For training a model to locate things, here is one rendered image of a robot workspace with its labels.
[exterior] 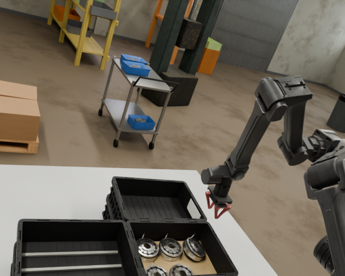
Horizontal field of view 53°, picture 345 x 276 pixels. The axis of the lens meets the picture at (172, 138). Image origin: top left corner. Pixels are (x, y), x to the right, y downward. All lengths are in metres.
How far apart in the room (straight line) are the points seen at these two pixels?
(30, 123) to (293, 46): 9.77
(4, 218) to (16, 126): 1.69
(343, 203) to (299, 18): 10.96
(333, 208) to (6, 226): 1.30
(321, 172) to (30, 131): 2.81
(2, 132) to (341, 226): 2.91
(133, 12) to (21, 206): 7.48
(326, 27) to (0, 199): 11.70
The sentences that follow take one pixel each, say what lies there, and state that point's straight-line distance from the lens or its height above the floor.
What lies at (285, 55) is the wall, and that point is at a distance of 11.83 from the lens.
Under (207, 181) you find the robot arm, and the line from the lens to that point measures 1.29.
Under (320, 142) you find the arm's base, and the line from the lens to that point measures 1.39.
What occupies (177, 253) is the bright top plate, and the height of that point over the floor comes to 0.86.
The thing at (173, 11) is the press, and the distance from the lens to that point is 5.09.
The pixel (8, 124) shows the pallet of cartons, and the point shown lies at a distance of 3.28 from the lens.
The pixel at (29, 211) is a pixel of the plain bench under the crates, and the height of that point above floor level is 0.70.
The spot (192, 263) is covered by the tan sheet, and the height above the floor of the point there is 0.83.
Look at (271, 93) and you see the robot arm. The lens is 0.99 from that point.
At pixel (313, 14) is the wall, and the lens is 12.02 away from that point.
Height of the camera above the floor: 1.85
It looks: 25 degrees down
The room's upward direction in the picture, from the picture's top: 20 degrees clockwise
